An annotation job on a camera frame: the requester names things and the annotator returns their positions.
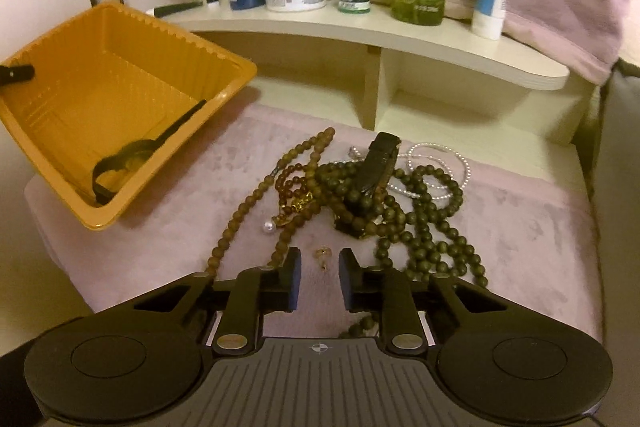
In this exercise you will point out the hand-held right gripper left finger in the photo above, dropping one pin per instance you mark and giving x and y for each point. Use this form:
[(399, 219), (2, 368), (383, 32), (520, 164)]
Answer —
[(296, 279)]

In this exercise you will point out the cream wooden shelf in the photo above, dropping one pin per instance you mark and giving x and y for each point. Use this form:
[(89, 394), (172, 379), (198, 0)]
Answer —
[(400, 37)]

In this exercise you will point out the black watch band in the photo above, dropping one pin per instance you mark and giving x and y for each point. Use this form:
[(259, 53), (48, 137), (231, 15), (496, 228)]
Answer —
[(382, 167)]

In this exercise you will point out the gold pendant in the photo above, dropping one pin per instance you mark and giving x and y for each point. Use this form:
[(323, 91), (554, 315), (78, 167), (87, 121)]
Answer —
[(300, 202)]

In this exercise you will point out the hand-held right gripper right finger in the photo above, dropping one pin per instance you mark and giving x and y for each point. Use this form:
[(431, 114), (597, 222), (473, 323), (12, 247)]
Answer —
[(343, 279)]

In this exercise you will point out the small silver charm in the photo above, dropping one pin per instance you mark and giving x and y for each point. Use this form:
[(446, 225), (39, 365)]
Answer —
[(355, 152)]

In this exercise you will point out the gold earring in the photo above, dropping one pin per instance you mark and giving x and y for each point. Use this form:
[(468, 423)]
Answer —
[(322, 254)]

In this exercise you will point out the orange plastic tray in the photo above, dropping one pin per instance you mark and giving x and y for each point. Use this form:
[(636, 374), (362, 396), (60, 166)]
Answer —
[(100, 97)]

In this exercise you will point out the pink table towel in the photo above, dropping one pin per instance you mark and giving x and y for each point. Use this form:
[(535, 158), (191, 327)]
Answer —
[(525, 227)]

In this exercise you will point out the pearl earring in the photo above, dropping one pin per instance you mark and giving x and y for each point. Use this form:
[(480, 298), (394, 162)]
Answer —
[(268, 227)]

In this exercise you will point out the dark green tube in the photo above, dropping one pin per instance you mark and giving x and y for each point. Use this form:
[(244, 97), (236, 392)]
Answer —
[(175, 8)]

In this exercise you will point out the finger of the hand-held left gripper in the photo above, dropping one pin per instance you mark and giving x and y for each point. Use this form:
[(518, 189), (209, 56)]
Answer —
[(17, 74)]

